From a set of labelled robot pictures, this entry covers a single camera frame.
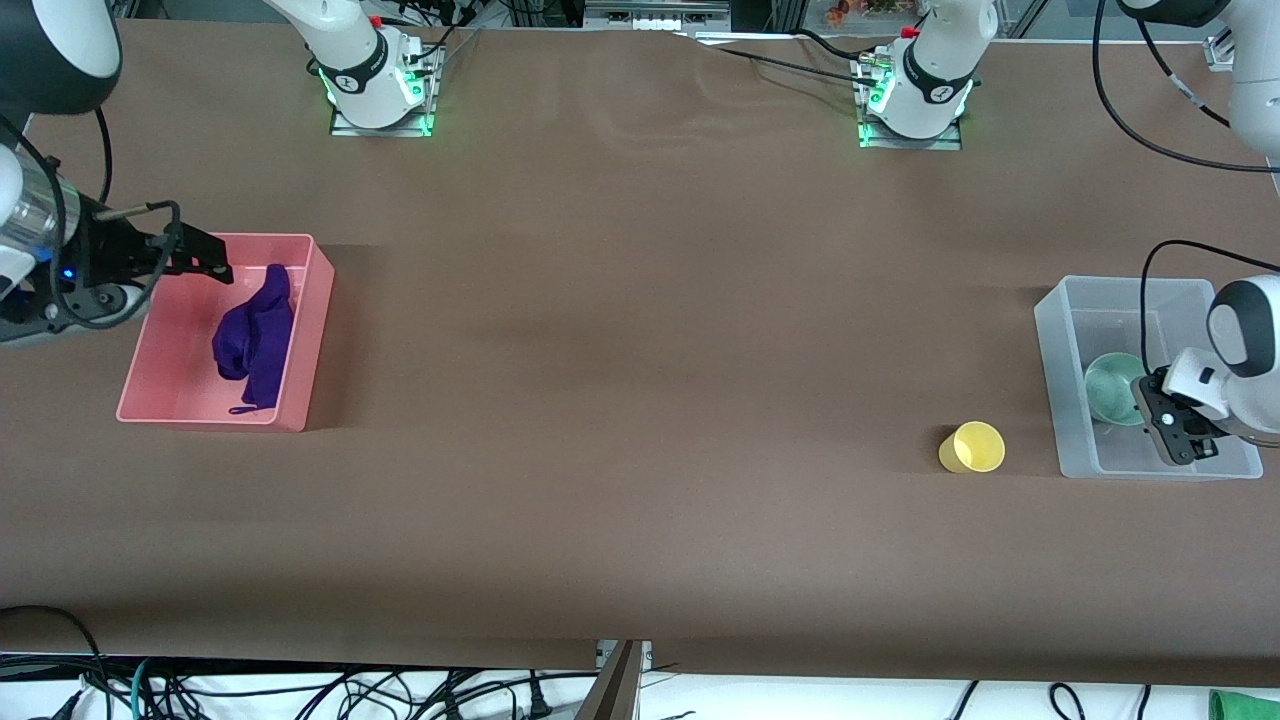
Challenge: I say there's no green bowl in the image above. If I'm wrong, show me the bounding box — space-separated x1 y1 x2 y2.
1084 352 1151 427

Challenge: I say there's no purple cloth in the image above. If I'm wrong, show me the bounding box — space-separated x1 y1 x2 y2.
211 263 297 415

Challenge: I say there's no yellow cup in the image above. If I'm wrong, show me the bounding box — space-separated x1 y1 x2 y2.
938 421 1006 474

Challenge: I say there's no pink plastic bin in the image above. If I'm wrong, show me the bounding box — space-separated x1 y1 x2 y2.
116 232 336 433

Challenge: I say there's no clear plastic bin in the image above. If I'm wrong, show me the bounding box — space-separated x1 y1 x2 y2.
1033 275 1264 482

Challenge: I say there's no green object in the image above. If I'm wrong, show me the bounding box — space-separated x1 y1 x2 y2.
1208 688 1280 720

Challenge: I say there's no brown table cover sheet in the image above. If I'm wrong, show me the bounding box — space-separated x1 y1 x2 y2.
0 18 1280 689

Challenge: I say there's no orange floral object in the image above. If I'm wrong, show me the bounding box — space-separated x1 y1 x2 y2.
825 0 901 26

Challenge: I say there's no grey metal device box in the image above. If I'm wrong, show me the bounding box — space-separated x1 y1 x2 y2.
585 0 731 31

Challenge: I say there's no brown table support beam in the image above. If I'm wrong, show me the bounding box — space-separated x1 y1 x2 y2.
575 640 643 720

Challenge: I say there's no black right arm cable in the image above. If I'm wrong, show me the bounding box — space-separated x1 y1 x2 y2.
0 105 186 333

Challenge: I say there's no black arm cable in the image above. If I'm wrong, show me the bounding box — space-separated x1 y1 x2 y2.
0 105 186 333
1091 0 1280 379

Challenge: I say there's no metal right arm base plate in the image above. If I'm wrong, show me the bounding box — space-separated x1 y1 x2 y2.
330 45 437 138

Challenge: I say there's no black right base cable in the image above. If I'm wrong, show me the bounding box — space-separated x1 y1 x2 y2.
385 0 483 63

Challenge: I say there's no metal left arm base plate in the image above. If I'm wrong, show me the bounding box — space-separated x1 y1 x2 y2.
858 55 964 151

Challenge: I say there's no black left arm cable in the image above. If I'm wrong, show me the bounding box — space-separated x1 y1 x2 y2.
1091 0 1280 379

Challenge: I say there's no black cable across table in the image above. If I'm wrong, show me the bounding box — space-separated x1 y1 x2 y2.
690 30 886 89

